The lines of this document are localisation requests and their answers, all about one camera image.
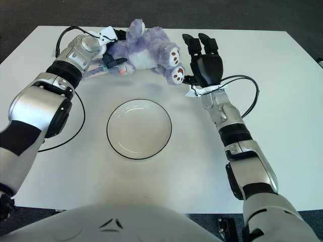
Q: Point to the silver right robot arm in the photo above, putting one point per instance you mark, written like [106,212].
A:
[252,164]

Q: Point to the grey robot torso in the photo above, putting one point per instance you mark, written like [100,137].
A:
[121,221]

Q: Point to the white plate black rim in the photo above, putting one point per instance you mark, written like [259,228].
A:
[139,129]

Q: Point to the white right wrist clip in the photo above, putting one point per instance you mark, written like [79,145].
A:
[194,92]

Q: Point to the pale object beside table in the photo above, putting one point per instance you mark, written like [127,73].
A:
[320,63]

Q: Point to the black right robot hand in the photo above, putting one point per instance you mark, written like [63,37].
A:
[208,68]

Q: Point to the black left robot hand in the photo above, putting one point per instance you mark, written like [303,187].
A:
[111,60]

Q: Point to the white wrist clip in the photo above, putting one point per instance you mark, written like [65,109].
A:
[107,32]
[194,92]

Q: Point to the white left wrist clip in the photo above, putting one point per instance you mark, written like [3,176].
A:
[107,32]

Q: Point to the purple plush bunny doll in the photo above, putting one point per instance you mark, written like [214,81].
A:
[149,48]

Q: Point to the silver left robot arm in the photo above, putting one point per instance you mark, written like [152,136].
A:
[38,111]

